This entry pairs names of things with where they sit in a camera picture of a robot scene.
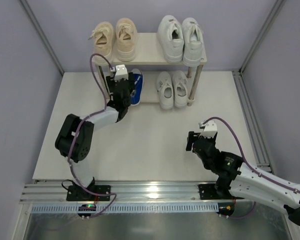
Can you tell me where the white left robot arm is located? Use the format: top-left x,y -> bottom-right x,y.
54,72 -> 136,190

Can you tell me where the aluminium frame post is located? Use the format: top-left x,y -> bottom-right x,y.
238,0 -> 287,73
18,0 -> 65,76

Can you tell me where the blue canvas sneaker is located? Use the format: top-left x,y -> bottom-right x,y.
130,68 -> 144,106

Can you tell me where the large white sneaker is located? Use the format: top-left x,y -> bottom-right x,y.
157,15 -> 184,64
181,17 -> 204,67

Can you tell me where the right aluminium frame post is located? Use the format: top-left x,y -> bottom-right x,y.
238,0 -> 287,73

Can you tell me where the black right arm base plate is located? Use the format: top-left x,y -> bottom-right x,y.
196,183 -> 235,200

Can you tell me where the beige canvas sneaker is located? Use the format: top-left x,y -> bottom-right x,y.
89,21 -> 115,63
115,18 -> 138,62

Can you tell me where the left aluminium frame post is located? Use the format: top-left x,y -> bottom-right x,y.
18,0 -> 65,76

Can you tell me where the small white fashion sneaker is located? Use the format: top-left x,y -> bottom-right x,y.
156,71 -> 174,110
172,70 -> 188,108

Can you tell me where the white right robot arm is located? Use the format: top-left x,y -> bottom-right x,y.
186,131 -> 300,226

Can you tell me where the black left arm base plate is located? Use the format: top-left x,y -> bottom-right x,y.
66,185 -> 111,202

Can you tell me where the beige wooden shoe shelf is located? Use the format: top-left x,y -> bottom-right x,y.
93,32 -> 208,108

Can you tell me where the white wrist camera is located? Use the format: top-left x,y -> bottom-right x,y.
110,64 -> 129,82
198,120 -> 218,139

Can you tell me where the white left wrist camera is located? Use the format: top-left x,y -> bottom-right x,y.
110,64 -> 129,82

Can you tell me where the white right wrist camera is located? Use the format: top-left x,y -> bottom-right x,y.
198,120 -> 218,139

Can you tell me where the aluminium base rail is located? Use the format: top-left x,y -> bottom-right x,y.
19,181 -> 291,202

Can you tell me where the slotted grey cable duct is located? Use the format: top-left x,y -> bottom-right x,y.
30,202 -> 232,214

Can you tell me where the right side aluminium rail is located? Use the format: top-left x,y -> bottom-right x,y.
232,70 -> 273,173

